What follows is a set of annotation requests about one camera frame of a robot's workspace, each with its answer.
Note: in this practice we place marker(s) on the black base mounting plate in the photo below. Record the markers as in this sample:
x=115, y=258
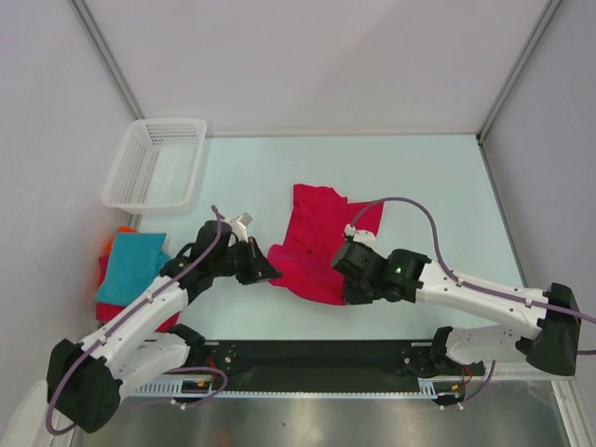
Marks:
x=373, y=366

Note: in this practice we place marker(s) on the red folded t shirt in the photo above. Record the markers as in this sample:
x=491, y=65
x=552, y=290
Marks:
x=105, y=311

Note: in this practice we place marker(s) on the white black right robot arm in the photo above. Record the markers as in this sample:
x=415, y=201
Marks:
x=542, y=327

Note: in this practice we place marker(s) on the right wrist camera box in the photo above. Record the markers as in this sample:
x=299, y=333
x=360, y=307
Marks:
x=362, y=236

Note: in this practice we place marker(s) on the orange folded t shirt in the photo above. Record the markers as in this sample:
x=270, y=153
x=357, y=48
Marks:
x=109, y=251

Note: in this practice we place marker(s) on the white slotted cable duct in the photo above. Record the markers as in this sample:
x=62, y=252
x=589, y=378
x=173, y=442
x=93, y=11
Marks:
x=176, y=388

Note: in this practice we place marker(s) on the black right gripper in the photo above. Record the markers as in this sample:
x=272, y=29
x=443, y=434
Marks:
x=352, y=297

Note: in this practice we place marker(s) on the crimson red t shirt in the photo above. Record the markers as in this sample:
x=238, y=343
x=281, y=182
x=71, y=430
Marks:
x=316, y=231

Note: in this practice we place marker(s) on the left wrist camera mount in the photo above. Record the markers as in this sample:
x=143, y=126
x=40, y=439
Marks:
x=239, y=226

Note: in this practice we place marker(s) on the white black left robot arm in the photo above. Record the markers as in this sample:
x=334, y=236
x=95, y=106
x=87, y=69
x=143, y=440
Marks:
x=90, y=404

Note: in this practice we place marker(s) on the aluminium frame rail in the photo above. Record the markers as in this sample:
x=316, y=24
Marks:
x=512, y=368

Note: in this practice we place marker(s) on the white perforated plastic basket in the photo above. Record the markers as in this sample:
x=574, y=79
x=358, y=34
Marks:
x=157, y=166

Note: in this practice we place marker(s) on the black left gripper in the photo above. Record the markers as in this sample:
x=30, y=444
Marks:
x=259, y=267

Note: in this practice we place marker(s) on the teal folded t shirt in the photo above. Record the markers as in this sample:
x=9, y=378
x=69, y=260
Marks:
x=133, y=263

